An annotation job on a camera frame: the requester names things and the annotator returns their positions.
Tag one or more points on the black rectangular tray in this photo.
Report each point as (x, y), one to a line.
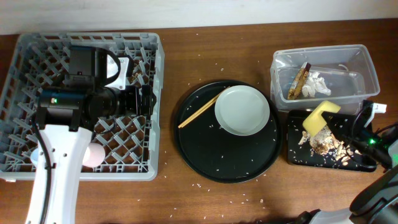
(301, 153)

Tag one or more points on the pink paper cup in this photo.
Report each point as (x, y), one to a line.
(94, 155)

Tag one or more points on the grey dishwasher rack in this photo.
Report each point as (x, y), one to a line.
(131, 143)

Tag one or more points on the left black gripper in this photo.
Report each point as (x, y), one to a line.
(135, 107)

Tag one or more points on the white plate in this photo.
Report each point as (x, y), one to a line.
(242, 110)

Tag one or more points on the clear plastic bin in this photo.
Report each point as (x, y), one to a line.
(348, 71)

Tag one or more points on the food scraps pile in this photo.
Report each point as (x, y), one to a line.
(325, 144)

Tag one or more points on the brown snack wrapper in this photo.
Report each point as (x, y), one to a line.
(299, 81)

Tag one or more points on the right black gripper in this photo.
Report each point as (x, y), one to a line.
(346, 134)

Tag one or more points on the blue cup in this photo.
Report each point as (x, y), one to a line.
(34, 157)

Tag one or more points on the crumpled white tissue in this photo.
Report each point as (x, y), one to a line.
(315, 84)

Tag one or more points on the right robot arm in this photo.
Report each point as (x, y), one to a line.
(378, 202)

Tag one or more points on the round black tray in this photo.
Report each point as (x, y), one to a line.
(217, 154)

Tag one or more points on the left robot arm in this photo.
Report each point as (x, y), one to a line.
(64, 123)

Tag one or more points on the yellow bowl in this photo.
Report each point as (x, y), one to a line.
(314, 122)

